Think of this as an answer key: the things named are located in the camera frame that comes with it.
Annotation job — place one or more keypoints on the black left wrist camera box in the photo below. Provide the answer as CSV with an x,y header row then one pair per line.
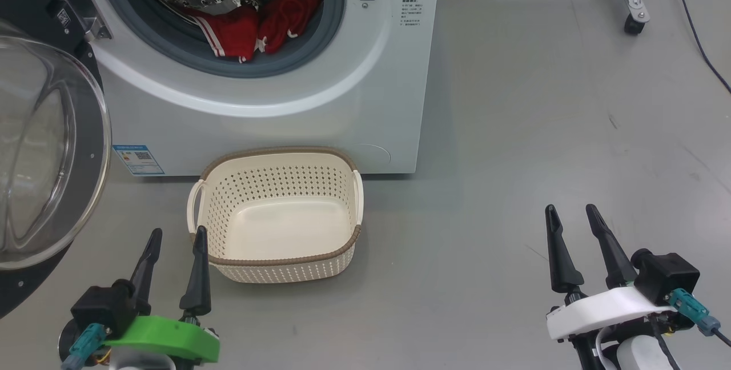
x,y
103,304

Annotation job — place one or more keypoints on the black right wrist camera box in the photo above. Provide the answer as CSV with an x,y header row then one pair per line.
x,y
667,276

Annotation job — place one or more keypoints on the black round glass washer door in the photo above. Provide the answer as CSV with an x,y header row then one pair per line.
x,y
51,147

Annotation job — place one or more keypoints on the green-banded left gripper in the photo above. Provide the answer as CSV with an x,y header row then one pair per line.
x,y
171,338

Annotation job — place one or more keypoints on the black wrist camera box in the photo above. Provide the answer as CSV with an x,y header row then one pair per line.
x,y
667,276
103,304

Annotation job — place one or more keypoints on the red white sports jersey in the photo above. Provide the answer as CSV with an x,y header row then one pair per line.
x,y
251,30

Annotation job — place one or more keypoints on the blue white energy label sticker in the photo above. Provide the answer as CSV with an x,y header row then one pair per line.
x,y
139,159

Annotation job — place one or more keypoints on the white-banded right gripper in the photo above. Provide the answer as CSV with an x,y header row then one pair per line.
x,y
599,310

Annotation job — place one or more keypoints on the white front-load washing machine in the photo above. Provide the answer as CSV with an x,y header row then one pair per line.
x,y
285,119

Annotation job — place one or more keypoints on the cream perforated laundry basket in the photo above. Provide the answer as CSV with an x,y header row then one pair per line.
x,y
280,227

